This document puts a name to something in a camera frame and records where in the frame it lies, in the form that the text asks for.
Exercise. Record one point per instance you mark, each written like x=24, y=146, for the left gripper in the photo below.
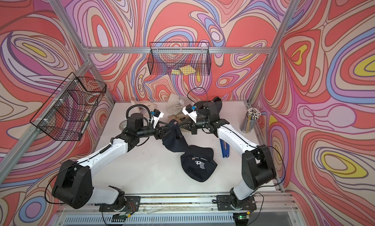
x=158, y=135

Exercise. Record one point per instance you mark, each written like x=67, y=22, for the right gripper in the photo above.
x=186, y=125

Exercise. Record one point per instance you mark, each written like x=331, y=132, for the black cap with white logo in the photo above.
x=174, y=140

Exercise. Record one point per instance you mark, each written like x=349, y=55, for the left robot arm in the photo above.
x=73, y=185

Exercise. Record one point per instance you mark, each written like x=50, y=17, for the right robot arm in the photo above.
x=257, y=167

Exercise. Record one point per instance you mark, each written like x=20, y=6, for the tan khaki baseball cap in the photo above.
x=181, y=118

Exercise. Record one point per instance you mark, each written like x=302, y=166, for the light beige baseball cap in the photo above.
x=175, y=104

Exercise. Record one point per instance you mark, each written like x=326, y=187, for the dark grey baseball cap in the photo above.
x=202, y=106

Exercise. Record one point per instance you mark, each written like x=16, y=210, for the black cap upside down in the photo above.
x=198, y=163

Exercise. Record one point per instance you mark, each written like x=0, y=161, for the blue tool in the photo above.
x=225, y=148

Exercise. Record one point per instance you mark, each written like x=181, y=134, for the cup of pencils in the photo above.
x=251, y=117

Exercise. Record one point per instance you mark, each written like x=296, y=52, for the black wire basket back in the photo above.
x=165, y=56

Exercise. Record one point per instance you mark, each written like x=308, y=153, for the black wire basket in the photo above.
x=70, y=108
x=165, y=56

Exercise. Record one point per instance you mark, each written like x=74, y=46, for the black wire basket left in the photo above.
x=70, y=108

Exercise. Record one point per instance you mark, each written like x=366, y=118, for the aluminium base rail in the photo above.
x=197, y=209

